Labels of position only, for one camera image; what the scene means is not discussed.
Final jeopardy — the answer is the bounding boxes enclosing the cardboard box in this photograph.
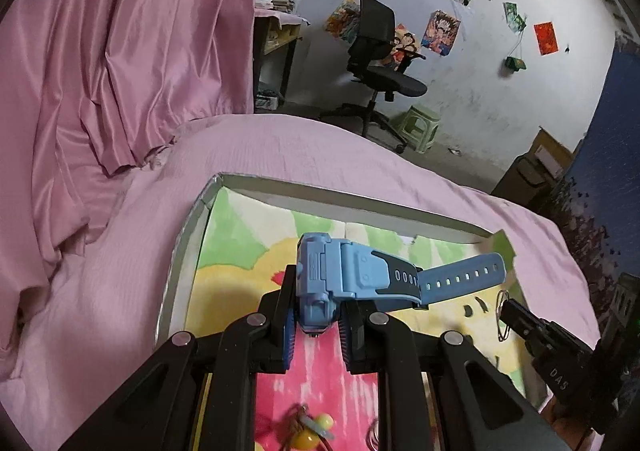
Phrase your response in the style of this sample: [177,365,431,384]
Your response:
[530,127,576,177]
[492,155,551,207]

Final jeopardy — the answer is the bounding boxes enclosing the pink satin curtain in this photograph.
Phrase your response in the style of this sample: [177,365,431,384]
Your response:
[0,0,266,372]

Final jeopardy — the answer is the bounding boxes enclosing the colourful printed poster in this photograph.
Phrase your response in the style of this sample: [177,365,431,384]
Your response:
[325,0,361,39]

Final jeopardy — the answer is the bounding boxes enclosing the grey tray box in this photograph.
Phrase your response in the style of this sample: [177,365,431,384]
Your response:
[151,172,538,451]

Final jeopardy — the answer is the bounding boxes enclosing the wooden desk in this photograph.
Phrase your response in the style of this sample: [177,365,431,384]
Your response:
[252,11,311,109]

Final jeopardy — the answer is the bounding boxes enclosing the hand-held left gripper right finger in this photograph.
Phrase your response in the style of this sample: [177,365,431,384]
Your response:
[337,301,573,451]

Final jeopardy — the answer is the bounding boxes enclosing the cartoon wall poster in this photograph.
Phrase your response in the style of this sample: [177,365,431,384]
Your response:
[422,10,461,54]

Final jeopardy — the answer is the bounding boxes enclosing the black office chair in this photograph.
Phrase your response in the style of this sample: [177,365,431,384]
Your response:
[320,0,428,154]

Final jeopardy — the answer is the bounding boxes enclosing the black hair tie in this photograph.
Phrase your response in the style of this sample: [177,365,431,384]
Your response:
[494,290,512,343]

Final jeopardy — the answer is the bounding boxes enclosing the red paper sheet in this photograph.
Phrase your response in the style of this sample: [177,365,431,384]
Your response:
[534,21,558,54]

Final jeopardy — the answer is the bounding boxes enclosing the cartoon figures poster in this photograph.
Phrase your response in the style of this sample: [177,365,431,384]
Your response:
[390,24,422,64]

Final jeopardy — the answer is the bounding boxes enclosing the pile of papers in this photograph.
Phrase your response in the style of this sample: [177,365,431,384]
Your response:
[255,0,302,14]

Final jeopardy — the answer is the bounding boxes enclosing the blue watch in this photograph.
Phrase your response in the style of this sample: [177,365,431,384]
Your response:
[295,232,508,337]

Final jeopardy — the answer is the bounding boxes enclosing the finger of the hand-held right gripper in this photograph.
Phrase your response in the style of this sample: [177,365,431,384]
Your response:
[497,298,553,357]

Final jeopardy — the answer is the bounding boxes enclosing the blue printed curtain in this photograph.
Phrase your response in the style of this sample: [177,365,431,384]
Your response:
[545,34,640,362]

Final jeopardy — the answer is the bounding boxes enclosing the green plastic stool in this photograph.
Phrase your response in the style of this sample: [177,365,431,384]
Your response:
[397,105,443,154]

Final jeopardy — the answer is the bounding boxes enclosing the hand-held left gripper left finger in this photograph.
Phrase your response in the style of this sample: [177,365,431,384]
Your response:
[57,263,301,451]

